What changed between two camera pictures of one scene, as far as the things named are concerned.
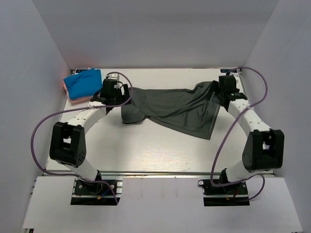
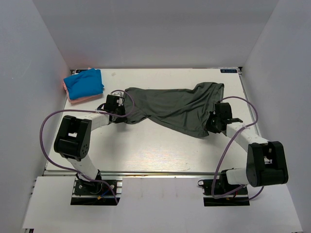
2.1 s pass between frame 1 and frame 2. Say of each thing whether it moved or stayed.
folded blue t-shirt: stayed
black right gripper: moved
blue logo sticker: stayed
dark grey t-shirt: stayed
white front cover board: stayed
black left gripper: moved
